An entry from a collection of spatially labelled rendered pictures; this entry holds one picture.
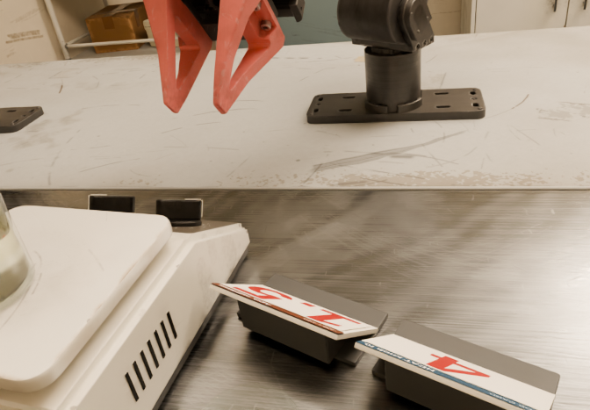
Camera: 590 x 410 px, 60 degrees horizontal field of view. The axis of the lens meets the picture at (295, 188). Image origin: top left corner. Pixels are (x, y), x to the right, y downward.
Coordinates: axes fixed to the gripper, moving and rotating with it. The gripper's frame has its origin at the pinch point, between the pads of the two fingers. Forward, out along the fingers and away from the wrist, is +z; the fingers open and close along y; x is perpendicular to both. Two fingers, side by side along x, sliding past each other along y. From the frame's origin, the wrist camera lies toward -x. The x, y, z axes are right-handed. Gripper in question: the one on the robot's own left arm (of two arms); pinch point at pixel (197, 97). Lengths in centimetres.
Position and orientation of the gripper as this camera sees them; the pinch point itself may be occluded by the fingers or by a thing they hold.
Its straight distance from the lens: 34.2
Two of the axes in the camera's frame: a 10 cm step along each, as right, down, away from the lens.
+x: 2.8, 3.2, 9.1
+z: -1.6, 9.5, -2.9
